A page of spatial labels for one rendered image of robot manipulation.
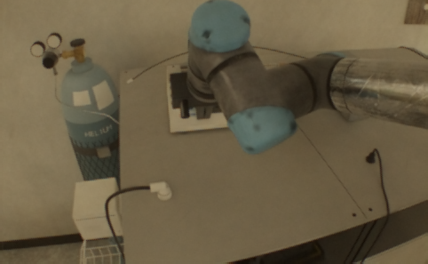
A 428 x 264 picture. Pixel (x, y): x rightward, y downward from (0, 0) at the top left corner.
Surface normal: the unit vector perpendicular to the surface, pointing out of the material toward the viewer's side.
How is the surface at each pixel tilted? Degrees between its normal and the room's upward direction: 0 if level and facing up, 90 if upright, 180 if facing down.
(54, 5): 90
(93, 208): 0
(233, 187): 0
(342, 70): 49
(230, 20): 37
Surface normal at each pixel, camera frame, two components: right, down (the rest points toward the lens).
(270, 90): 0.30, -0.40
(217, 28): 0.10, -0.33
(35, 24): 0.25, 0.55
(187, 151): 0.00, -0.82
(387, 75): -0.73, -0.44
